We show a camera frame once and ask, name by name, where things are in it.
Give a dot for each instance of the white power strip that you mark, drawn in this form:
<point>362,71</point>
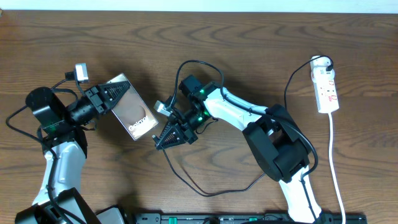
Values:
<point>325,90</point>

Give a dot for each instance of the white USB charger adapter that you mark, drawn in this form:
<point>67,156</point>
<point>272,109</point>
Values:
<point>322,66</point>

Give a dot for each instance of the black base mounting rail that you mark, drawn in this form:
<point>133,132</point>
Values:
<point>157,218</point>

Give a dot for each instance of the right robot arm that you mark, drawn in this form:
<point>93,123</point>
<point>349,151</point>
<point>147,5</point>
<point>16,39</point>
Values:
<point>277,144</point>

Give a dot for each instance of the bronze Galaxy smartphone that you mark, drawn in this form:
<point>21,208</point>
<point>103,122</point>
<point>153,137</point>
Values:
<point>132,111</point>

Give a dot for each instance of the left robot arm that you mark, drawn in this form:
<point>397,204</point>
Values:
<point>62,136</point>

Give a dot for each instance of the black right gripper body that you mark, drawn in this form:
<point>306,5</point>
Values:
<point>193,122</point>

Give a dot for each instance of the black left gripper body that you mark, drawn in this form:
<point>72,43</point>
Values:
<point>86,108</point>

